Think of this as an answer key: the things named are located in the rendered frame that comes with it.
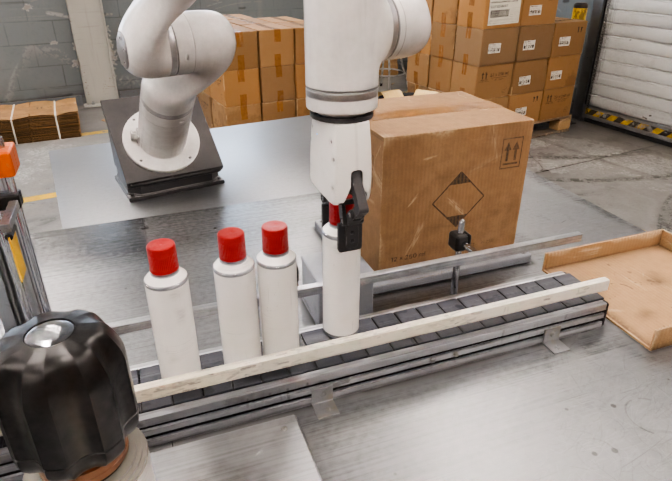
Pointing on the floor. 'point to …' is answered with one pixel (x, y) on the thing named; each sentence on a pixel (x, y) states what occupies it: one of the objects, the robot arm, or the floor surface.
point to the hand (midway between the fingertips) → (341, 227)
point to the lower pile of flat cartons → (39, 121)
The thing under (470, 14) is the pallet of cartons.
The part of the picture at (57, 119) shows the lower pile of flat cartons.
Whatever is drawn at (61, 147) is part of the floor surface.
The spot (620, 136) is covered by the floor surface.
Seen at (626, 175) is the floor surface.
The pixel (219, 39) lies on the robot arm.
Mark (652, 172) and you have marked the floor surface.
